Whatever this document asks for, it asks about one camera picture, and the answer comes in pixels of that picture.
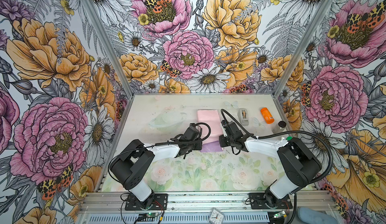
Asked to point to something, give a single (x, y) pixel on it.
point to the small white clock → (216, 217)
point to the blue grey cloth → (310, 216)
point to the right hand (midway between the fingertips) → (221, 143)
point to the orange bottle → (267, 115)
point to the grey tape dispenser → (243, 117)
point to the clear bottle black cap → (279, 127)
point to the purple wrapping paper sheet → (211, 117)
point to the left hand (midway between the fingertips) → (199, 146)
